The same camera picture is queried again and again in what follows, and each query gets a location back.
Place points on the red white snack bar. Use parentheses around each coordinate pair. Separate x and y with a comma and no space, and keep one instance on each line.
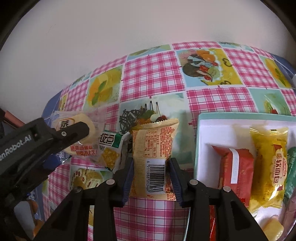
(236,171)

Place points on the checkered pink picture tablecloth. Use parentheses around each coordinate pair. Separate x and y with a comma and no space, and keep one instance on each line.
(182,81)

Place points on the yellow transparent snack packet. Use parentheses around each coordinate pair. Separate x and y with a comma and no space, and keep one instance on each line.
(270,167)

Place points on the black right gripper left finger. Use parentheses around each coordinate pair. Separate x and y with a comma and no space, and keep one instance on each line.
(69,221)

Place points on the orange-red patterned snack packet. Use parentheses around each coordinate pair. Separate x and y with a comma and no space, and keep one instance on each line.
(212,223)

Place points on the green snack packet in tray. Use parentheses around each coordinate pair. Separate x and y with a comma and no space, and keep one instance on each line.
(290,180)

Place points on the green yellow cracker packet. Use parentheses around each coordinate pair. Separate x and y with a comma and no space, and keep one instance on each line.
(113,150)

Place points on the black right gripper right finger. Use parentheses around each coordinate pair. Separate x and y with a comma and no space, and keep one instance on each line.
(233,220)

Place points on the white tray teal rim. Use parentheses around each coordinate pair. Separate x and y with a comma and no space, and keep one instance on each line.
(232,130)

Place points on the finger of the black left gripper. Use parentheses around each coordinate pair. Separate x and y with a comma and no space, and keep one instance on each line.
(68,136)

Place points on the beige barcode snack packet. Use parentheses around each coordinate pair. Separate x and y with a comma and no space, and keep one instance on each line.
(152,145)

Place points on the pink snack packet in tray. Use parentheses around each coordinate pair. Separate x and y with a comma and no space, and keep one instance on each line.
(289,218)

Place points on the cream snack packet in tray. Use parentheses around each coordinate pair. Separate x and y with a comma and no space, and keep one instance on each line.
(273,229)

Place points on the blue plaid cloth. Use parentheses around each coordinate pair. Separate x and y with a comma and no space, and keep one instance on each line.
(51,106)

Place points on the round steamed cake packet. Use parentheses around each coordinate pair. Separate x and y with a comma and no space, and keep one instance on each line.
(87,148)

